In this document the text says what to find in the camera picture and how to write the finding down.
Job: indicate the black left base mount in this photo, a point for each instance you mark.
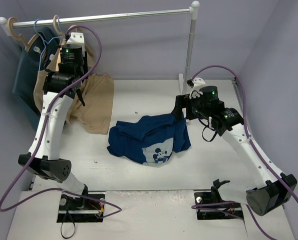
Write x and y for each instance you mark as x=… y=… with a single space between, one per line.
x=79 y=210

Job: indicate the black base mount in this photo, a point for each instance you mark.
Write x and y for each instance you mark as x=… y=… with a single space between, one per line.
x=79 y=210
x=210 y=206

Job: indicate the dark teal hanging shirt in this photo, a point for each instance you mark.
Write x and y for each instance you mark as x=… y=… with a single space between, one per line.
x=27 y=73

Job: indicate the wooden hanger with beige shirt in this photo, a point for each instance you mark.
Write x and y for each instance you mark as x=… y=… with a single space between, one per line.
x=60 y=43

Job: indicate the blue Mickey Mouse t-shirt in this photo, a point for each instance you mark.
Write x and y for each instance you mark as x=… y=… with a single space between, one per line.
x=151 y=141

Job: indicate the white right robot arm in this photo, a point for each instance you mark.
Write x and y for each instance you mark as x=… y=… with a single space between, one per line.
x=269 y=188

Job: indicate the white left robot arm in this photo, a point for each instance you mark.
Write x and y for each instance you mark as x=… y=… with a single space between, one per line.
x=58 y=95

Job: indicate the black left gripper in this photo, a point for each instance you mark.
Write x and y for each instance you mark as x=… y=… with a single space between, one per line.
x=78 y=91

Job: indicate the silver clothes rack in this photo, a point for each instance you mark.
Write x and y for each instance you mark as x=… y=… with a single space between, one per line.
x=193 y=10

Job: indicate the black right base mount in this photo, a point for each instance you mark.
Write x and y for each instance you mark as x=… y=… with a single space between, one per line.
x=210 y=206

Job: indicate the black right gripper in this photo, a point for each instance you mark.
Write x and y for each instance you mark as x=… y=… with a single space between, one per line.
x=180 y=106

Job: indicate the beige hanging shirt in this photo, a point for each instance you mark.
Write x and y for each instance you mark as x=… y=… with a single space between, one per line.
x=94 y=117

